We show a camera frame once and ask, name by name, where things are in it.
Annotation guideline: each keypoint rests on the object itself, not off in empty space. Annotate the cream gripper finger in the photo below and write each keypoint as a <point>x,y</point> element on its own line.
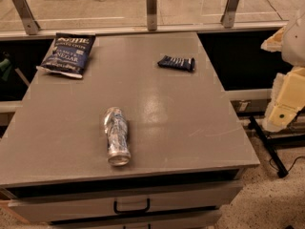
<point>287,99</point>
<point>274,42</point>

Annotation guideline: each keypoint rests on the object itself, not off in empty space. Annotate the blue rxbar blueberry bar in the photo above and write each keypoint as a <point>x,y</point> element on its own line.
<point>177,63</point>

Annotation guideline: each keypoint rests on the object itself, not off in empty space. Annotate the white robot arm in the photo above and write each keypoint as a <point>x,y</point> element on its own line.
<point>293,41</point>

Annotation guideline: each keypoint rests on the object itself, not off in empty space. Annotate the silver redbull can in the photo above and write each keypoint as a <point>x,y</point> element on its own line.
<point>115,127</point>

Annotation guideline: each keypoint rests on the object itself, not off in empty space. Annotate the black floor stand bar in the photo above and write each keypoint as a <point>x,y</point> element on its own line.
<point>282,171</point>

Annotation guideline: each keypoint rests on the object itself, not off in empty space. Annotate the blue kettle chips bag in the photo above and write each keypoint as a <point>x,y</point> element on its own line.
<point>69,55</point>

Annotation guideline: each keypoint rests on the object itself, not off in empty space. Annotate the horizontal metal railing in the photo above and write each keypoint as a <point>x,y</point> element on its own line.
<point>199,28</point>

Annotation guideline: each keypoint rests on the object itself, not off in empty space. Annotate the right metal railing bracket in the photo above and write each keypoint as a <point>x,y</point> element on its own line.
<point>228,17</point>

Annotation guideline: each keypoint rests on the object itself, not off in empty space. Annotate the metal railing bracket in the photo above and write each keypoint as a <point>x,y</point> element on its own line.
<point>30,25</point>
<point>228,17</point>
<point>151,7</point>

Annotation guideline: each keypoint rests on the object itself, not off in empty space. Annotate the middle metal railing bracket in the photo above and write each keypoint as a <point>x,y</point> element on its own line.
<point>151,7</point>

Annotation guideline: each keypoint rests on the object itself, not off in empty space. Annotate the lower drawer with black handle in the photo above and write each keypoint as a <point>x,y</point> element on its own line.
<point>175,220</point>

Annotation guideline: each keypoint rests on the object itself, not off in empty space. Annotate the drawer with black handle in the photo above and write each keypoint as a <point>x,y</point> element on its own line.
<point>175,220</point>
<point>122,202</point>

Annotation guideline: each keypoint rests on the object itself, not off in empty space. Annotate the left metal railing bracket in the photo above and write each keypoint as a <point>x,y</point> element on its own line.
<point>30,25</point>

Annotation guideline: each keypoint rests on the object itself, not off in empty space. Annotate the top drawer with black handle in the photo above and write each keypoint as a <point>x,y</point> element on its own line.
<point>122,202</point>

